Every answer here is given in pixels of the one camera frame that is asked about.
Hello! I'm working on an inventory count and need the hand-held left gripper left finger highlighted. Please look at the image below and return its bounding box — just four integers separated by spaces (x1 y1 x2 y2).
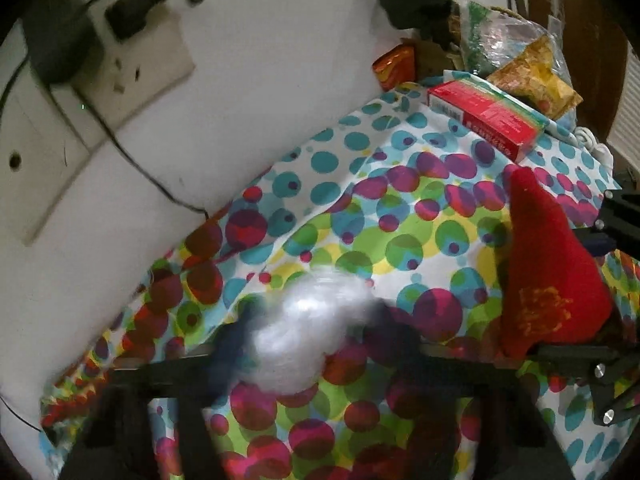
60 300 261 480

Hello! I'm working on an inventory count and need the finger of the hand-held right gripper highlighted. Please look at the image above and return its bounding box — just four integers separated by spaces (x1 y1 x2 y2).
582 187 640 256
530 340 640 428

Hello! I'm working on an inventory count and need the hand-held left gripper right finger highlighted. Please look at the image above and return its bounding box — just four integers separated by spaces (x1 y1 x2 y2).
365 305 576 480

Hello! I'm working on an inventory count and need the red sock gold embroidery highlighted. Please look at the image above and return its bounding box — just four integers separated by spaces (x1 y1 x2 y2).
500 166 615 358

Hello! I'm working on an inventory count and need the polka dot bed sheet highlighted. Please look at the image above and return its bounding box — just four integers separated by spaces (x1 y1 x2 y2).
40 80 640 480

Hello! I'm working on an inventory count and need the yellow snack packet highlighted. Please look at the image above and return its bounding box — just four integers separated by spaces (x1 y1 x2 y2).
487 35 583 121

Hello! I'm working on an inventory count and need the long red and green box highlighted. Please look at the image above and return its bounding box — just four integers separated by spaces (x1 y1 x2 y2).
427 79 546 163

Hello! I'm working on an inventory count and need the brown wooden cabinet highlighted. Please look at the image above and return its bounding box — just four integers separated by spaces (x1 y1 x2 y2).
525 0 632 136

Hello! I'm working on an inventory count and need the clear plastic bag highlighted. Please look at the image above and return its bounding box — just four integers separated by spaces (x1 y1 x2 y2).
470 2 571 81

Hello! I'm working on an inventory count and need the green snack packet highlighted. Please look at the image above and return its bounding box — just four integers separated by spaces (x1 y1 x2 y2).
457 0 501 73

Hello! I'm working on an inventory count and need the orange snack packet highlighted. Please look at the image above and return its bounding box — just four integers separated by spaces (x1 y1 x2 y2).
372 44 416 92

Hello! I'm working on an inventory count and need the black charger adapter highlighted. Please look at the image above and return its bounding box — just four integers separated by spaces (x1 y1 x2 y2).
22 0 98 86

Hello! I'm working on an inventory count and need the thin charger output cable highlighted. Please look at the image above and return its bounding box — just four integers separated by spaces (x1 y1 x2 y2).
47 85 210 218

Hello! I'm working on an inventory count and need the beige wall plate with hole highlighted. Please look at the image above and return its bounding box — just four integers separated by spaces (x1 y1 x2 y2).
0 92 103 247

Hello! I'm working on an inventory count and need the black plug with cable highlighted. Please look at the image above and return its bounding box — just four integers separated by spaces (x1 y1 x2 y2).
75 0 207 42

